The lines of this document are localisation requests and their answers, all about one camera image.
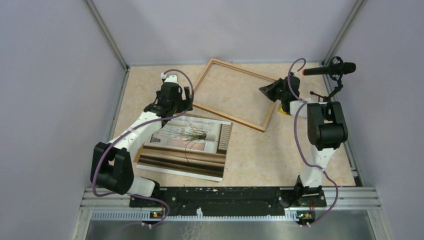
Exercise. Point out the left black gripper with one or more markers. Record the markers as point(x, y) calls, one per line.
point(184, 103)

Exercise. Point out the plant photo print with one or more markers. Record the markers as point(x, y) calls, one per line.
point(210, 173)

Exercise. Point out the brown backing board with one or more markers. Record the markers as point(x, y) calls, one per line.
point(137, 155)

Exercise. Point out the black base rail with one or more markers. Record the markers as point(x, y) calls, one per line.
point(229, 201)

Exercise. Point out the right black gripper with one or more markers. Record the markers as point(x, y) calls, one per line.
point(269, 89)

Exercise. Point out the wooden picture frame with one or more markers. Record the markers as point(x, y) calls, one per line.
point(214, 61)

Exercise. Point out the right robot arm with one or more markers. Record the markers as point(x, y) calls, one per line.
point(326, 131)

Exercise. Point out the yellow owl toy block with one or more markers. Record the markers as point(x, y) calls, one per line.
point(280, 110)

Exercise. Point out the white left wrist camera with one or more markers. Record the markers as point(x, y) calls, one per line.
point(172, 78)

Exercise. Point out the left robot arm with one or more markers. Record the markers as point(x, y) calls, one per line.
point(112, 166)

